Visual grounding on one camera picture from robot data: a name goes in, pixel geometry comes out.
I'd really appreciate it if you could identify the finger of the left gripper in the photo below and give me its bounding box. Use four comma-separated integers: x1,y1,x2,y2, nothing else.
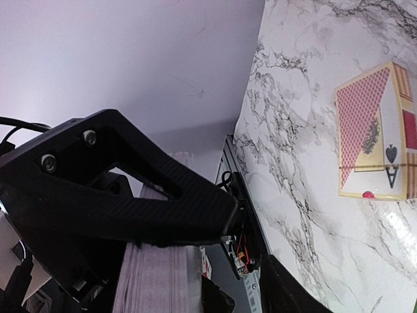
1,110,238,246

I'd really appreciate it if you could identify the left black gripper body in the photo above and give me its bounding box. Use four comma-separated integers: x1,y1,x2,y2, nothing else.
1,213,126,312

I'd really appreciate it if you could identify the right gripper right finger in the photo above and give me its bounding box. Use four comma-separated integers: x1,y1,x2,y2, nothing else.
260,254,331,313

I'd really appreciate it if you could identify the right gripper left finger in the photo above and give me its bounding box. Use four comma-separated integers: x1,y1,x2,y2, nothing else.
201,276,235,313

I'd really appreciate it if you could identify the red playing card deck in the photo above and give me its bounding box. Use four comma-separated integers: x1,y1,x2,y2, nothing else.
112,151,205,313

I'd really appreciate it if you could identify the playing card box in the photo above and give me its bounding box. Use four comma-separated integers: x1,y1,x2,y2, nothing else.
335,62,416,200

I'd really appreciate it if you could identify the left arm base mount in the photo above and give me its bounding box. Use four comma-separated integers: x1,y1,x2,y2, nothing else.
215,135,269,280

